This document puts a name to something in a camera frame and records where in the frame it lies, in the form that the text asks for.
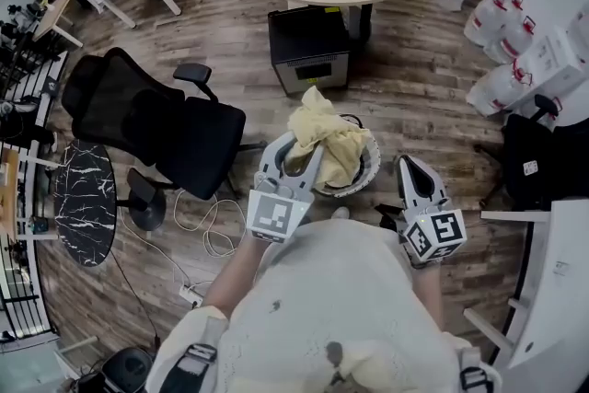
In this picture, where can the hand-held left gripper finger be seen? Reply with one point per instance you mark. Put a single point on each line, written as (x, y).
(313, 172)
(269, 156)

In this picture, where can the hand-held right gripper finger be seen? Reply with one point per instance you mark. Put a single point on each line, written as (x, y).
(405, 188)
(432, 188)

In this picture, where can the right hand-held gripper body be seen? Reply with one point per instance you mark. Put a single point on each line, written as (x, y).
(437, 234)

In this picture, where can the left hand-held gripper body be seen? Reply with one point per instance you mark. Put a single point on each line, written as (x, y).
(271, 216)

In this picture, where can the white woven laundry basket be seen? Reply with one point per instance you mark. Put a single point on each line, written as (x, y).
(370, 170)

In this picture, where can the yellow clothes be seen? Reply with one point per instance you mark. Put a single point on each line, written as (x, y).
(326, 133)

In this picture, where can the person's right forearm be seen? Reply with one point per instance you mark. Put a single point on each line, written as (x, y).
(428, 294)

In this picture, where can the person's left forearm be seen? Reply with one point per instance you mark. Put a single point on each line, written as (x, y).
(234, 276)

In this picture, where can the person's white shoe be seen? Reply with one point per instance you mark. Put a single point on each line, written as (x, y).
(340, 212)

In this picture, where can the black mesh office chair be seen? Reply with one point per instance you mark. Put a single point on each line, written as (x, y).
(198, 142)

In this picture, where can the person's white shirt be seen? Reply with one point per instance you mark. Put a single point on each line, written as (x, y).
(340, 280)

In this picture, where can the white power strip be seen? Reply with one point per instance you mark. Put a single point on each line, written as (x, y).
(191, 295)

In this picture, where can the white desk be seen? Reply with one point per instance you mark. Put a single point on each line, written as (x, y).
(561, 271)

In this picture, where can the grey clip microphone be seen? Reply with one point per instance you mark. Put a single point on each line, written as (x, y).
(335, 354)

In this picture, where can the group of clear water bottles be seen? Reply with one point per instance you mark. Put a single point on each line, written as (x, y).
(488, 23)

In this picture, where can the white water dispenser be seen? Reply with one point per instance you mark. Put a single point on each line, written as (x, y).
(557, 64)

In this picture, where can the black marble round table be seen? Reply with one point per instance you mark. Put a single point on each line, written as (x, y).
(85, 202)

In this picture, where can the black backpack device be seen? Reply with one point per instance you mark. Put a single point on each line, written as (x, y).
(126, 370)

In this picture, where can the wooden desk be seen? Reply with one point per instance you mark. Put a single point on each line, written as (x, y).
(55, 11)

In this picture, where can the black metal railing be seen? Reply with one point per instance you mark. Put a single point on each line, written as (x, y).
(18, 271)

